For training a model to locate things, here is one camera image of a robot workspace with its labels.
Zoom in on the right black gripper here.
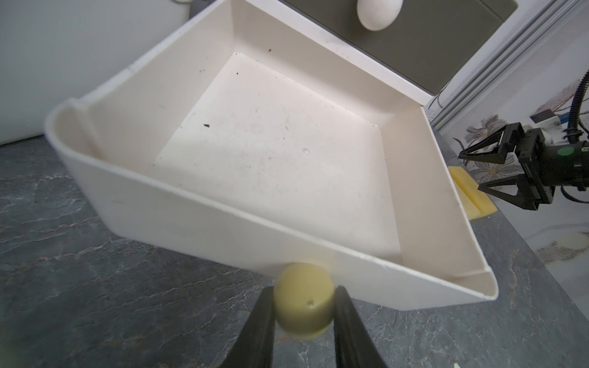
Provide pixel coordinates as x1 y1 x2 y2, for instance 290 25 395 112
458 123 588 210

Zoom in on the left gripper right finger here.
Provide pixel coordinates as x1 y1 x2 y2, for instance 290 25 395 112
334 286 387 368

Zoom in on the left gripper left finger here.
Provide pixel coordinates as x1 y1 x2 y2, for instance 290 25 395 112
220 287 275 367

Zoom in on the yellow green-backed sponge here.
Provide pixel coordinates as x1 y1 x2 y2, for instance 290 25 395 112
448 167 498 221

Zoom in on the green three-drawer cabinet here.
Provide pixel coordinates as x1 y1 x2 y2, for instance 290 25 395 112
44 1 499 311

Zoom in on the blue lid storage box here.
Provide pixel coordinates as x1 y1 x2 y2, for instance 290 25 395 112
1 1 190 144

